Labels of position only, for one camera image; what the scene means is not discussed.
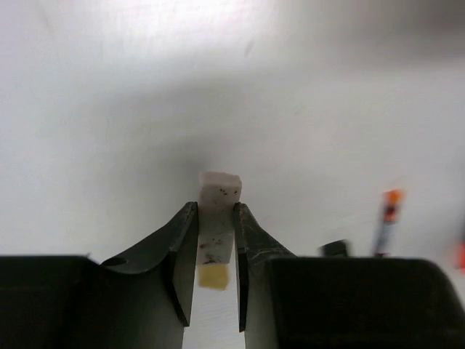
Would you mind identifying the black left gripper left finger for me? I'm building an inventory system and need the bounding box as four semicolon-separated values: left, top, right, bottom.
1;202;198;348

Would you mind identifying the red gel pen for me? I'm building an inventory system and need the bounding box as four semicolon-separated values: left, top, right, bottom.
372;189;405;257

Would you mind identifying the orange cap black highlighter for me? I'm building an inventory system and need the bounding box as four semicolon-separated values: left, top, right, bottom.
453;240;465;273

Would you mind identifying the white eraser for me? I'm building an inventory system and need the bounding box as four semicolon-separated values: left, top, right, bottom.
197;172;242;291

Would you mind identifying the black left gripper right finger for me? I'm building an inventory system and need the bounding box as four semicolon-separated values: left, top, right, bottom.
234;203;464;348

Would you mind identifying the green cap black highlighter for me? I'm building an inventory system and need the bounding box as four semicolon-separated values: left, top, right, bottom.
319;239;349;258

